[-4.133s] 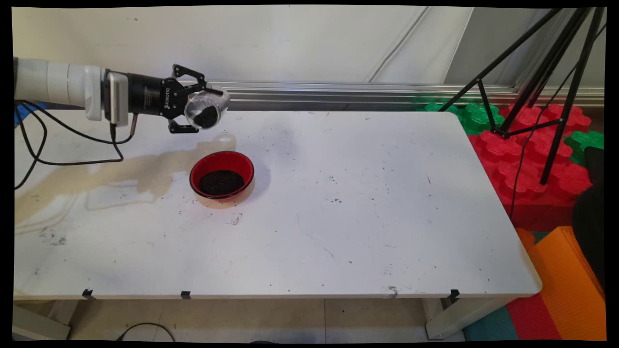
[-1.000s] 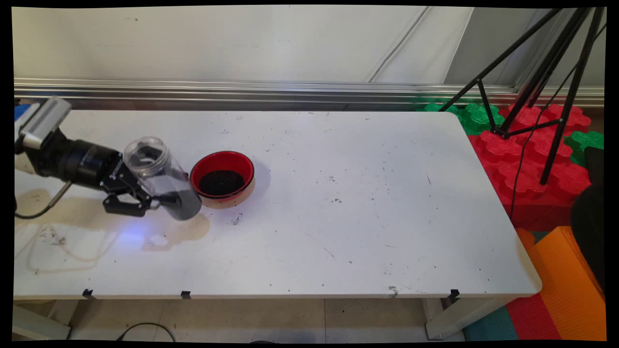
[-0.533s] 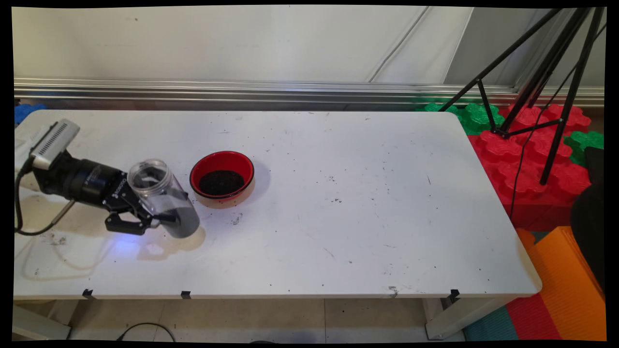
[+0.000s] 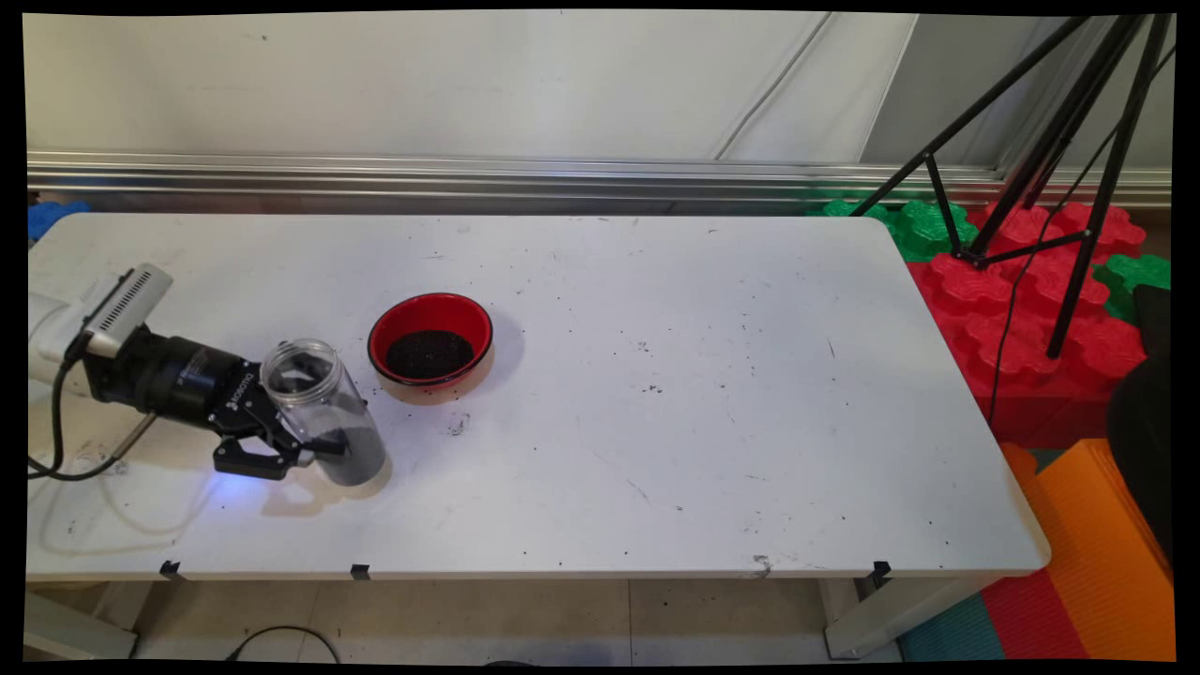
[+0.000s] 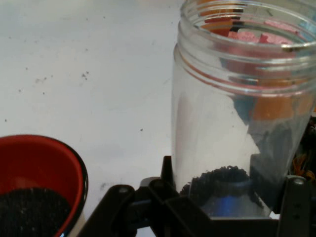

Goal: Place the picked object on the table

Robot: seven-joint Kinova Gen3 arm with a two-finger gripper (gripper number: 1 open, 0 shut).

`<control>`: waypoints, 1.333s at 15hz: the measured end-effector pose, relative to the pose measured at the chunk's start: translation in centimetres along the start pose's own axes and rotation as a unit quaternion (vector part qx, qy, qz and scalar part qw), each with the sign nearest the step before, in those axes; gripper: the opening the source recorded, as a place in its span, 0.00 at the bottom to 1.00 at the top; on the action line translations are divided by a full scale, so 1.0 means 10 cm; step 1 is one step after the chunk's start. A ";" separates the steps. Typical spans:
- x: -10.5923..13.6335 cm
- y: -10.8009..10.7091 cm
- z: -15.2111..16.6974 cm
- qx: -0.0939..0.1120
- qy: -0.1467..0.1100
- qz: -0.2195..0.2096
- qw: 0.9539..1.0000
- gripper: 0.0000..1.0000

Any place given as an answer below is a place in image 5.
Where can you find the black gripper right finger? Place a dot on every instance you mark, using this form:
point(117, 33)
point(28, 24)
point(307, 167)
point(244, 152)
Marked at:
point(298, 209)

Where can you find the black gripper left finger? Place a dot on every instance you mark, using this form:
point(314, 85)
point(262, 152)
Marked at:
point(138, 217)

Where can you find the clear plastic jar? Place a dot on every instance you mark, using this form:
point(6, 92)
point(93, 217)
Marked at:
point(197, 111)

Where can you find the red bowl with black rim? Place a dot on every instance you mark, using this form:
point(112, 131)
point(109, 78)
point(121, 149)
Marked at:
point(37, 160)

